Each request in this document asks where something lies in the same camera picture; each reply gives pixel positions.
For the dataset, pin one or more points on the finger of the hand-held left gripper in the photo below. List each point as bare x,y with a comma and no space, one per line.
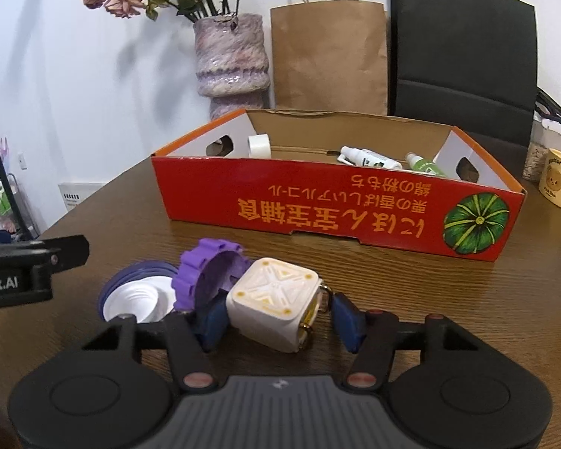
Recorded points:
65,252

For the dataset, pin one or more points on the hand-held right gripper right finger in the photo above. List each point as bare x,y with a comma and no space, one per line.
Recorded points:
348,320

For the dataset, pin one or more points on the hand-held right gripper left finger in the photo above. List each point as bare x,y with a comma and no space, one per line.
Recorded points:
212,322

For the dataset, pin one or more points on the purple ridged screw cap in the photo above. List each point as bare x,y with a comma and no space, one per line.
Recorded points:
201,276

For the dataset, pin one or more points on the blue ridged screw cap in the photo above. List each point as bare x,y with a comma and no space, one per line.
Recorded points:
110,287

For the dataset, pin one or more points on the white cube with yellow pattern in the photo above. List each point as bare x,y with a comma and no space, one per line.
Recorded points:
271,308

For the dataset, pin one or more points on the white screw cap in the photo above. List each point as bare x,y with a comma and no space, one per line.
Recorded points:
135,301

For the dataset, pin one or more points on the red cardboard box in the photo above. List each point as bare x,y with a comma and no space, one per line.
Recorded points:
308,206

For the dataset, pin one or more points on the green spray bottle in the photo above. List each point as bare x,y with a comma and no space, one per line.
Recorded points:
423,164

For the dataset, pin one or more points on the white printed board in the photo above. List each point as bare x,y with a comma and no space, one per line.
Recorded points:
75,194

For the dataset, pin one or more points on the white spray bottle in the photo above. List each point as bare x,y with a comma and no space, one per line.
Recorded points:
369,156

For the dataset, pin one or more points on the white tape roll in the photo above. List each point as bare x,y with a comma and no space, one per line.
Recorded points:
259,145

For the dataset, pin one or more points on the yellow bear mug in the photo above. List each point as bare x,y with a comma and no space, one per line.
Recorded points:
558,182

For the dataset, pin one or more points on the mottled purple ceramic vase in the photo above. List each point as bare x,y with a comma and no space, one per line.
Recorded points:
231,56

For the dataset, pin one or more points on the brown paper bag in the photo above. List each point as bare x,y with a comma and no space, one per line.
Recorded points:
329,61

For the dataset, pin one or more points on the clear jar with black clips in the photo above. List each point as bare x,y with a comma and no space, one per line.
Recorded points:
547,140

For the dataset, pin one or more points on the black paper bag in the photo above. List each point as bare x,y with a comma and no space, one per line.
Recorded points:
463,56

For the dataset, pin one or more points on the white wall socket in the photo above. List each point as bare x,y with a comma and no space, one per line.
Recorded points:
23,161

